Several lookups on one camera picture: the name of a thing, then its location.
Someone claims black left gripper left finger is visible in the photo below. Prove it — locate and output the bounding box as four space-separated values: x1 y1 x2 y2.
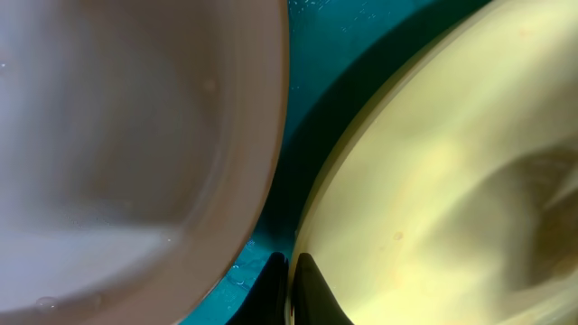
226 252 289 325

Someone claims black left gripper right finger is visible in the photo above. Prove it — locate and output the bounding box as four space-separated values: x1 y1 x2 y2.
292 253 353 325

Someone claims yellow plate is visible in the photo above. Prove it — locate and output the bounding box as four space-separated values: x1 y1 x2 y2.
287 0 577 324

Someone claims blue plastic tray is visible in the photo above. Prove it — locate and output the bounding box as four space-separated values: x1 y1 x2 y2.
184 0 487 324

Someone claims white plate near left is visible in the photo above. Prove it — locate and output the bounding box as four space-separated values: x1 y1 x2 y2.
1 0 289 325

